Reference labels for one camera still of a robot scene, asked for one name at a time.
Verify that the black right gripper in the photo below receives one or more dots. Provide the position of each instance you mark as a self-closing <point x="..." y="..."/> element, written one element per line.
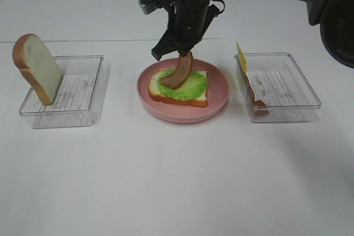
<point x="186" y="27"/>

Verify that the bacon strip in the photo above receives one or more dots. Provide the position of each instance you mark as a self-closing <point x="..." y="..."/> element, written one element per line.
<point x="181" y="74"/>
<point x="259" y="107"/>

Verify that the green lettuce leaf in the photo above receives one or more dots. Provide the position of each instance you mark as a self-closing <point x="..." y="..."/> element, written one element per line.
<point x="193" y="88"/>

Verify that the bread slice on plate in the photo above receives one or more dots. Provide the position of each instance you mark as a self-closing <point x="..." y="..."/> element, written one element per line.
<point x="196" y="102"/>

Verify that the pink round plate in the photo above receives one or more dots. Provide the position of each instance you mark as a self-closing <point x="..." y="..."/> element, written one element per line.
<point x="217" y="94"/>

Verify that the yellow cheese slice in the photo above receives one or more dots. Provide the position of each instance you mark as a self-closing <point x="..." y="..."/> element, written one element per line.
<point x="241" y="58"/>

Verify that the clear right plastic tray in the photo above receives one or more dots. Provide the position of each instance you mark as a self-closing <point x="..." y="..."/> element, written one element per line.
<point x="278" y="81"/>

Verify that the clear plastic tray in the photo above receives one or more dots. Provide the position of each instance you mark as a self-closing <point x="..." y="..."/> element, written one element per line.
<point x="80" y="97"/>
<point x="278" y="81"/>

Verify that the clear left plastic tray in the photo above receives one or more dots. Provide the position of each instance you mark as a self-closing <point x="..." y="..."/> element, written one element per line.
<point x="80" y="97"/>

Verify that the upright bread slice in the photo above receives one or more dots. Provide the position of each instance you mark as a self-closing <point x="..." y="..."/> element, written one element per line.
<point x="37" y="65"/>

